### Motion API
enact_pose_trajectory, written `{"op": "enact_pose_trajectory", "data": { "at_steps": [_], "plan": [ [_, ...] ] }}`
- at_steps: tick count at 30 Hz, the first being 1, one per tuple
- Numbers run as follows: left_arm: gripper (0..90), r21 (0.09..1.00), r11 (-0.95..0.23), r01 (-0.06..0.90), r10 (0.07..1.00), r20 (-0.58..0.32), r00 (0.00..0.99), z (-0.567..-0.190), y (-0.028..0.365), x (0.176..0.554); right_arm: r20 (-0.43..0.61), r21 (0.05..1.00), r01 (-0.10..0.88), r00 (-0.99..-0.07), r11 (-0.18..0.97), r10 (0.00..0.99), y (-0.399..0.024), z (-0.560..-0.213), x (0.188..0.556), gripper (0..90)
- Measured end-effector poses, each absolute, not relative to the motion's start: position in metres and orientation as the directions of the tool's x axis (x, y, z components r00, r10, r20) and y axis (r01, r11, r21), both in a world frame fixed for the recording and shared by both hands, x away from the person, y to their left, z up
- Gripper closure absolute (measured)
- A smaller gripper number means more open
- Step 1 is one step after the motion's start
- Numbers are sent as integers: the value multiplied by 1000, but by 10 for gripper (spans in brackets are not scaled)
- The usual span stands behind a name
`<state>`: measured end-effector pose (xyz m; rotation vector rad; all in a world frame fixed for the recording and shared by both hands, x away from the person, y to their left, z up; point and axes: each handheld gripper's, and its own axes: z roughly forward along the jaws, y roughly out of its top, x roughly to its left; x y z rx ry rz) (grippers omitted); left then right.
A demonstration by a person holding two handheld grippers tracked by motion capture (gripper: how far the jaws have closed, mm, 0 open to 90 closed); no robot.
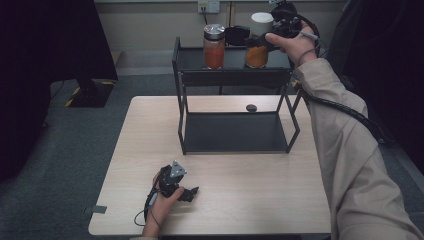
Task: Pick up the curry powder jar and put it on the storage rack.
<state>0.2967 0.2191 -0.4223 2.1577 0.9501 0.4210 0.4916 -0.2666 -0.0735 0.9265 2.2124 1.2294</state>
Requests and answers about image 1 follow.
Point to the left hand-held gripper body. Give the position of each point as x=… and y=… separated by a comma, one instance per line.
x=170, y=183

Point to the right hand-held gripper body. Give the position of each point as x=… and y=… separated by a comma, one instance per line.
x=286, y=20

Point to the white lid spice jar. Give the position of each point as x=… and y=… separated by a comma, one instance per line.
x=256, y=58

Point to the silver lid spice jar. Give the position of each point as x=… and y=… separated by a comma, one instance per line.
x=214, y=50

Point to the black metal shelf rack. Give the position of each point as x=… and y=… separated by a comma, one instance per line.
x=233, y=131

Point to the person's left hand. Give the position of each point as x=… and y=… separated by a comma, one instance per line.
x=160, y=210

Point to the person's right hand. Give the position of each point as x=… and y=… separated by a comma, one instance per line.
x=303, y=46

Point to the black chair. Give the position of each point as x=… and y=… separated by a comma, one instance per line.
x=237, y=35

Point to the black round table grommet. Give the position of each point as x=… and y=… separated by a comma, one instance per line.
x=251, y=108

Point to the grey tape piece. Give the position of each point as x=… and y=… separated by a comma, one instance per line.
x=99, y=209

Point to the dark curtain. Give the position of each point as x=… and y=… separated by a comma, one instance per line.
x=393, y=66
x=40, y=66

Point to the black stand base striped tape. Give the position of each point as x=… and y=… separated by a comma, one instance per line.
x=90, y=93

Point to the white wall outlet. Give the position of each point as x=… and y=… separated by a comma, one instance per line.
x=208, y=6

